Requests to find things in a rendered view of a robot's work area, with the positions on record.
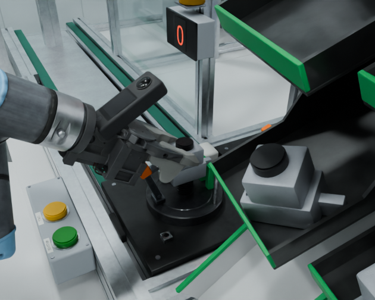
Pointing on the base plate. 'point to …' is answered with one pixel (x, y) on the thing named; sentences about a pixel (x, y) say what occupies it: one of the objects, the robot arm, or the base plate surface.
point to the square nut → (166, 237)
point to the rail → (100, 232)
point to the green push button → (65, 237)
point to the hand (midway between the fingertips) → (187, 149)
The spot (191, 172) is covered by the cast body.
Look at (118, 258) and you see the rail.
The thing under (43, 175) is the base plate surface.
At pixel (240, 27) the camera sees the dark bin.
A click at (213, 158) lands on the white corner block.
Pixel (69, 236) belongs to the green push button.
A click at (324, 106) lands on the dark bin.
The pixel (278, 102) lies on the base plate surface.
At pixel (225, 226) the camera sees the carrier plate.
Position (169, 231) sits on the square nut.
